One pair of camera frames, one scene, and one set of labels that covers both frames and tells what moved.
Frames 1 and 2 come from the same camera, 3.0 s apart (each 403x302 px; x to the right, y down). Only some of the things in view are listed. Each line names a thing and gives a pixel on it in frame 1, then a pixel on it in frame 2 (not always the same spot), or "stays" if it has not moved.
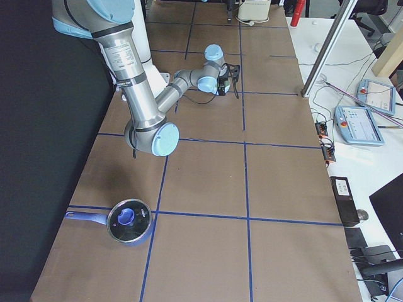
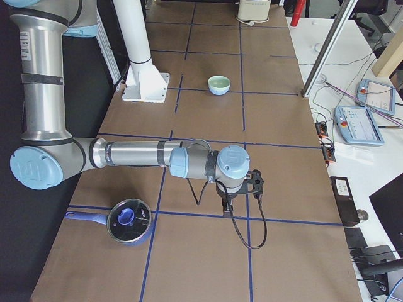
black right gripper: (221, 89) -> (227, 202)
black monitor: (388, 202) stays
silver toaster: (254, 10) stays
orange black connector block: (321, 129) stays
